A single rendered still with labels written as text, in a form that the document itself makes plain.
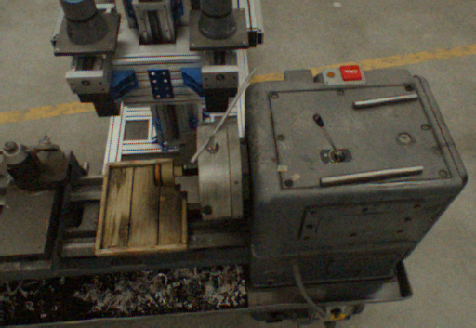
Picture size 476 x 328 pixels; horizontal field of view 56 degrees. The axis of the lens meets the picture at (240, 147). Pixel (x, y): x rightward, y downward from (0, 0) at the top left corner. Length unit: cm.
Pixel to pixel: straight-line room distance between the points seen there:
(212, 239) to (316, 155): 50
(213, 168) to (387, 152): 49
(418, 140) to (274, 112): 42
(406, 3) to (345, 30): 64
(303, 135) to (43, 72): 254
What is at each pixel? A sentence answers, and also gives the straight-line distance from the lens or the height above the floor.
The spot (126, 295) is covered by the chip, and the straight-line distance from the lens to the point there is 183.
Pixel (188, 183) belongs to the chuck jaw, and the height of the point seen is 111.
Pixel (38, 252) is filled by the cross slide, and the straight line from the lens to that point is 156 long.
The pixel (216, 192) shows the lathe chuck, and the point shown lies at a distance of 129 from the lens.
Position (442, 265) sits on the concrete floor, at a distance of 267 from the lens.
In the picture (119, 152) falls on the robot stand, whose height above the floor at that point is 23.
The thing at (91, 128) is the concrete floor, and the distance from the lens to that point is 306.
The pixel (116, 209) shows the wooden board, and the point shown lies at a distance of 164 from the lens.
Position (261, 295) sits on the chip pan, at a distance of 183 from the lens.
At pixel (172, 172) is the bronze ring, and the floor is 112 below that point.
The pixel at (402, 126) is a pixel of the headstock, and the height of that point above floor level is 126.
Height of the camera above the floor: 229
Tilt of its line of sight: 54 degrees down
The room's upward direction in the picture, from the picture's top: straight up
